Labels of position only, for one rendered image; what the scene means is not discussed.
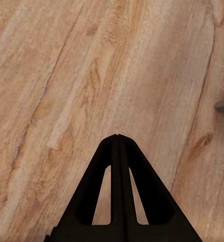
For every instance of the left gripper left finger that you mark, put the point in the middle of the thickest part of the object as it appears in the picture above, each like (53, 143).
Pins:
(75, 224)

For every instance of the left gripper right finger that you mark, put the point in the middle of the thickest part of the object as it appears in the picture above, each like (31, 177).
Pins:
(167, 222)

